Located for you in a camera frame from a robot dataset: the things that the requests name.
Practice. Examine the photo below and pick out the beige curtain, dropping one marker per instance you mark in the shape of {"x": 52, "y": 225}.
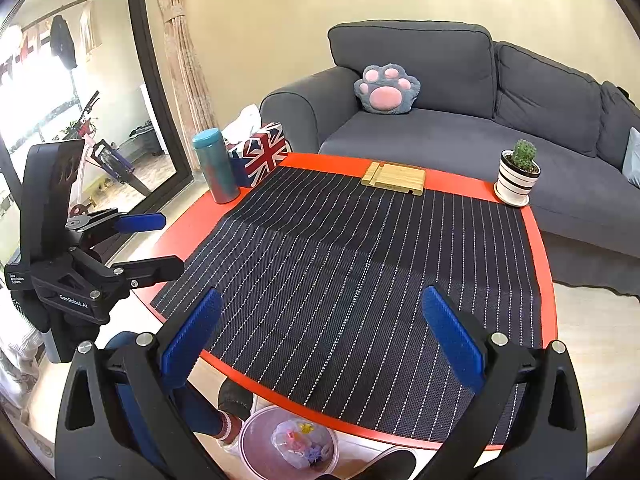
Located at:
{"x": 185, "y": 50}

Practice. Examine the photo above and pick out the dark hanging garment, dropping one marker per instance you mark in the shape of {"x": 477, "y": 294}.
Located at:
{"x": 62, "y": 40}

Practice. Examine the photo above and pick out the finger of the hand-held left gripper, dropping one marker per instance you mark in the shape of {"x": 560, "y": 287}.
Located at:
{"x": 142, "y": 222}
{"x": 150, "y": 269}

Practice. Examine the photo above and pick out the teal thermos bottle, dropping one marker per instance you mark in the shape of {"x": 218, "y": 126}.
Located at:
{"x": 216, "y": 167}

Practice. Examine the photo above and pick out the flag print tissue box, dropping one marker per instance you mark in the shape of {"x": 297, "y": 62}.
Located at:
{"x": 260, "y": 155}

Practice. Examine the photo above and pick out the light blue cushion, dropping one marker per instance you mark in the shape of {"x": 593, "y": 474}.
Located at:
{"x": 634, "y": 157}

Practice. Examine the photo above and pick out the person's black shoe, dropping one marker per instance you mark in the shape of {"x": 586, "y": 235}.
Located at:
{"x": 392, "y": 467}
{"x": 235, "y": 400}

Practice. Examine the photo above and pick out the grey pink paw cushion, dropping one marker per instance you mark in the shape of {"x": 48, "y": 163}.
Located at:
{"x": 386, "y": 90}

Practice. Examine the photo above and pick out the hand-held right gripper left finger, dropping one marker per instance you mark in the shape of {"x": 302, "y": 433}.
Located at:
{"x": 192, "y": 340}

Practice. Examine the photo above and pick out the person's left black shoe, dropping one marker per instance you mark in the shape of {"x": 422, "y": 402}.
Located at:
{"x": 235, "y": 400}

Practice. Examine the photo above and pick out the clear plastic bag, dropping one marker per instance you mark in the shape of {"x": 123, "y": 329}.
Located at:
{"x": 282, "y": 440}

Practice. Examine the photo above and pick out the pink bicycle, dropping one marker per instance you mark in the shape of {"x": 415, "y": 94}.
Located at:
{"x": 107, "y": 155}

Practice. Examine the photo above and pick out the dark grey sofa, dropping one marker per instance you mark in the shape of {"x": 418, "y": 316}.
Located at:
{"x": 450, "y": 135}

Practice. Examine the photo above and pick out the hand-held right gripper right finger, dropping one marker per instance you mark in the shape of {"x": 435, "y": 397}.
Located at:
{"x": 452, "y": 340}

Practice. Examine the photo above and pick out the person's right black shoe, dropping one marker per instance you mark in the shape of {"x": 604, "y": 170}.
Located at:
{"x": 392, "y": 467}

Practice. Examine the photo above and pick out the pink translucent waste bin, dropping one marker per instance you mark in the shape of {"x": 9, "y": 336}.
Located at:
{"x": 252, "y": 440}

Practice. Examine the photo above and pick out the purple paper ball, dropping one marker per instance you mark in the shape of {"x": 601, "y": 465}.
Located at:
{"x": 314, "y": 456}

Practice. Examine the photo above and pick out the white tissue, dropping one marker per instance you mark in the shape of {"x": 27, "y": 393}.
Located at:
{"x": 245, "y": 122}

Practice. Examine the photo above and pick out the black striped table mat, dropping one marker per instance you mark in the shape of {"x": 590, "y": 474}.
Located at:
{"x": 350, "y": 270}

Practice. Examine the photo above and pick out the red table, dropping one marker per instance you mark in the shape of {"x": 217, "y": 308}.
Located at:
{"x": 200, "y": 220}

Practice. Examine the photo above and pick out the wooden phone stand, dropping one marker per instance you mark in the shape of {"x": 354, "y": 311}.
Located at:
{"x": 395, "y": 177}

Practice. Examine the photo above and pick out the black sliding door frame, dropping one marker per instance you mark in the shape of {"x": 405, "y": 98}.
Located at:
{"x": 150, "y": 70}

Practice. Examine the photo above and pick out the potted cactus striped pot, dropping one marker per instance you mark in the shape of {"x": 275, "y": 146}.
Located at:
{"x": 517, "y": 180}

